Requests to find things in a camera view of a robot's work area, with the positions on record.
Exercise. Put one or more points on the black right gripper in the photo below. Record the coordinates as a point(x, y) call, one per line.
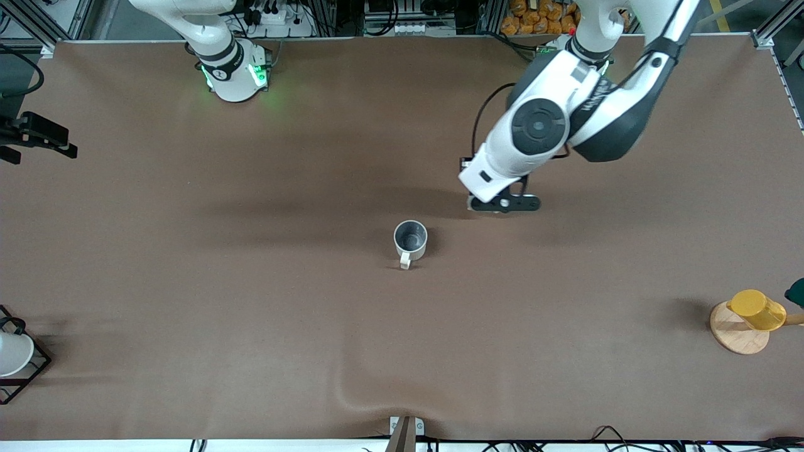
point(36, 130)

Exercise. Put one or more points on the blue milk carton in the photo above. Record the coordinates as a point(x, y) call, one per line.
point(470, 203)

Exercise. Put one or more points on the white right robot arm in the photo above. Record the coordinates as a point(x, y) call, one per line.
point(229, 69)

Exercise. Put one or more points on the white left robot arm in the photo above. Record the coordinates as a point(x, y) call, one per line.
point(537, 125)

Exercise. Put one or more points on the white cup in rack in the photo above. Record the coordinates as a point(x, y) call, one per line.
point(12, 353)

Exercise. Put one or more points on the yellow plastic cup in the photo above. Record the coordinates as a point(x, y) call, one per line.
point(757, 309)

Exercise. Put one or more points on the dark green cup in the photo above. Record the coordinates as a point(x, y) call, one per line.
point(796, 293)

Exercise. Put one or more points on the orange snack bag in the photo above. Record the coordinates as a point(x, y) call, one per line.
point(540, 16)

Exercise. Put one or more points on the small white power strip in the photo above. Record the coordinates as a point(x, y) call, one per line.
point(413, 28)

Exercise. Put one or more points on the wooden mug stand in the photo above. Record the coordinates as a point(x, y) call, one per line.
point(738, 336)

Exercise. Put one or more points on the white power strip with plugs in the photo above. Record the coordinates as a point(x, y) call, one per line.
point(282, 22)

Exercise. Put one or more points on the aluminium frame post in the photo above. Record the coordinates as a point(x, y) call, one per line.
point(38, 28)
point(776, 28)

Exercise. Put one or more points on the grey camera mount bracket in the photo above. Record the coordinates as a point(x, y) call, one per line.
point(405, 432)

